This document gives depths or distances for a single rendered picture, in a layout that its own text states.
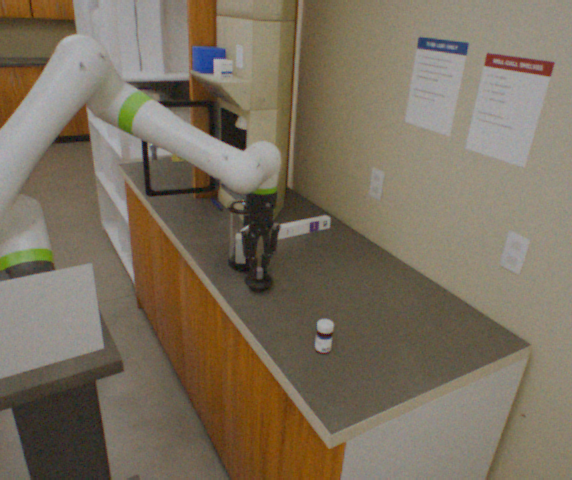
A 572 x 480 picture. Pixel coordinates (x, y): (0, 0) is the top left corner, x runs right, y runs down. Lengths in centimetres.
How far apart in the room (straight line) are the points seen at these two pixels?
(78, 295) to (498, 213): 118
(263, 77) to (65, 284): 102
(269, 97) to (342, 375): 106
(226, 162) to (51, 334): 59
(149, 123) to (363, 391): 86
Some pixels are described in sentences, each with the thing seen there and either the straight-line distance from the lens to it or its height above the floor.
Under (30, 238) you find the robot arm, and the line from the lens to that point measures 133.
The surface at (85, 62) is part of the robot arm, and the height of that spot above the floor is 162.
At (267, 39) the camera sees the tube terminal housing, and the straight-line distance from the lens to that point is 182.
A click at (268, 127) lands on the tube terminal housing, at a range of 188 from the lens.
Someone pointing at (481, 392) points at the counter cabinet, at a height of 84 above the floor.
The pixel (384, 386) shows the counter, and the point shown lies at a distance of 125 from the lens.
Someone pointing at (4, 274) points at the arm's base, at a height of 116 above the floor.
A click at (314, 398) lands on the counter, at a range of 119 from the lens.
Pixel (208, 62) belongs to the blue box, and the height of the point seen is 155.
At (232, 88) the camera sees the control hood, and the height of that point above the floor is 149.
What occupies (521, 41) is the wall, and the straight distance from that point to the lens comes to 150.
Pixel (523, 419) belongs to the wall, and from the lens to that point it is 173.
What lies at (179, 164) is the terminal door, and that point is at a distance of 213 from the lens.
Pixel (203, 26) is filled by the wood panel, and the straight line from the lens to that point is 212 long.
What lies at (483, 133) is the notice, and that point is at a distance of 156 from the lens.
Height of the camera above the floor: 177
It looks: 26 degrees down
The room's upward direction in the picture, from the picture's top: 4 degrees clockwise
